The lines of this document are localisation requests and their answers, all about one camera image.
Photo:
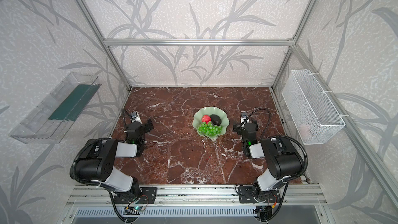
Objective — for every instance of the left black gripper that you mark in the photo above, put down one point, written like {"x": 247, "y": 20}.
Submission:
{"x": 144, "y": 126}

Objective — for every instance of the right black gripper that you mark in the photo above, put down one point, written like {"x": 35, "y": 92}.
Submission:
{"x": 241, "y": 127}

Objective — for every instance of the dark fake avocado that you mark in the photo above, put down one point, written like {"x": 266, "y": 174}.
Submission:
{"x": 216, "y": 120}

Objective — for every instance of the green fake grape bunch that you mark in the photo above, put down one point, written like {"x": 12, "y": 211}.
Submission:
{"x": 209, "y": 129}

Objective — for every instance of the red fake apple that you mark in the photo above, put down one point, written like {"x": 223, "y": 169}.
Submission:
{"x": 206, "y": 119}

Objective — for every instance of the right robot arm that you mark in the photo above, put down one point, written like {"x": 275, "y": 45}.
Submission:
{"x": 285, "y": 157}

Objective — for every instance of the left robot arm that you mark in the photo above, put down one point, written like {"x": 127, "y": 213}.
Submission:
{"x": 95, "y": 162}

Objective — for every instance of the light green scalloped fruit bowl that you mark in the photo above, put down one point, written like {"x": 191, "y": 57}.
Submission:
{"x": 209, "y": 111}

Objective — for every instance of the pink object in basket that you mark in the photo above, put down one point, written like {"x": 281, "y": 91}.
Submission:
{"x": 305, "y": 132}

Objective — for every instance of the green lit circuit board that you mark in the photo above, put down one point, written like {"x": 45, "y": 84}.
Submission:
{"x": 137, "y": 210}

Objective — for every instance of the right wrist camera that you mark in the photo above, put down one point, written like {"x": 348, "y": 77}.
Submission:
{"x": 244, "y": 116}

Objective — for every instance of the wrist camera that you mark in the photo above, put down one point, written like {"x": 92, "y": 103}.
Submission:
{"x": 134, "y": 116}
{"x": 244, "y": 116}

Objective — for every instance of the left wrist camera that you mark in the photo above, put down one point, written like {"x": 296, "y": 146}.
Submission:
{"x": 134, "y": 116}

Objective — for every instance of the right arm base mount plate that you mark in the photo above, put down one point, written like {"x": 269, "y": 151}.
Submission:
{"x": 250, "y": 194}

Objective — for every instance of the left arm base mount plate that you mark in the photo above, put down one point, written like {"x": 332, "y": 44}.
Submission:
{"x": 147, "y": 195}

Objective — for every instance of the white wire mesh basket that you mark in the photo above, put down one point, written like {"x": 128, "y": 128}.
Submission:
{"x": 308, "y": 103}

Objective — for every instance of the clear plastic wall tray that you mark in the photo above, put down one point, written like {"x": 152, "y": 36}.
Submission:
{"x": 49, "y": 122}

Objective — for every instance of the aluminium front rail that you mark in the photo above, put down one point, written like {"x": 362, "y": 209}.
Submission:
{"x": 196, "y": 195}

